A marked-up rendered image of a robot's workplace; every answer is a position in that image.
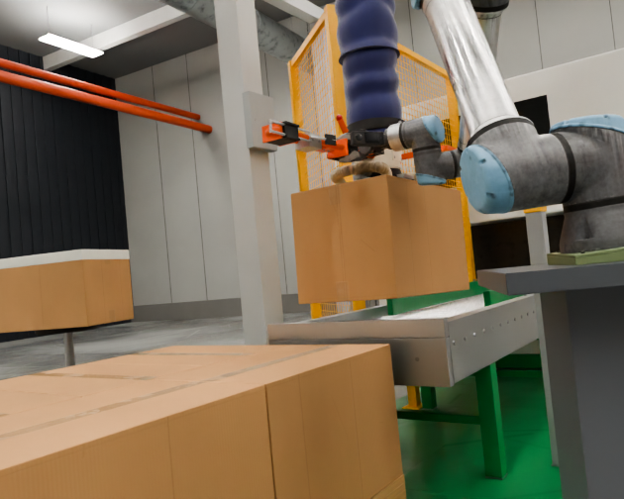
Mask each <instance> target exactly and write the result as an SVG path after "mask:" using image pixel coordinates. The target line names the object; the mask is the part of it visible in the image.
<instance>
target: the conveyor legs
mask: <svg viewBox="0 0 624 499"><path fill-rule="evenodd" d="M470 376H475V383H476V392H477V402H478V411H479V414H464V413H448V412H432V411H417V410H401V409H396V411H397V419H406V420H420V421H434V422H447V423H461V424H475V425H480V429H481V439H482V448H483V458H484V467H485V475H486V476H485V478H489V479H497V480H503V479H504V478H505V477H506V476H507V475H508V472H507V466H506V457H505V447H504V439H503V429H502V420H501V411H500V401H499V392H498V383H497V376H503V377H543V370H512V369H496V364H495V362H494V363H492V364H490V365H488V366H486V367H484V368H483V369H481V370H479V371H477V372H475V373H473V374H472V375H470ZM420 388H421V398H422V410H435V409H436V408H438V406H437V399H436V389H435V387H430V386H420Z"/></svg>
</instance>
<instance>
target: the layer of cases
mask: <svg viewBox="0 0 624 499"><path fill-rule="evenodd" d="M402 474H403V471H402V461H401V451H400V441H399V432H398V421H397V411H396V401H395V391H394V381H393V371H392V361H391V351H390V344H373V345H262V346H172V347H167V348H162V349H153V350H148V351H143V352H138V353H133V354H128V355H123V356H118V357H113V358H108V359H103V360H98V361H93V362H88V363H83V364H79V365H74V366H69V367H64V368H59V369H54V370H49V371H44V372H39V373H34V374H29V375H24V376H19V377H14V378H9V379H4V380H0V499H370V498H371V497H372V496H374V495H375V494H376V493H378V492H379V491H380V490H382V489H383V488H385V487H386V486H387V485H389V484H390V483H391V482H393V481H394V480H396V479H397V478H398V477H400V476H401V475H402Z"/></svg>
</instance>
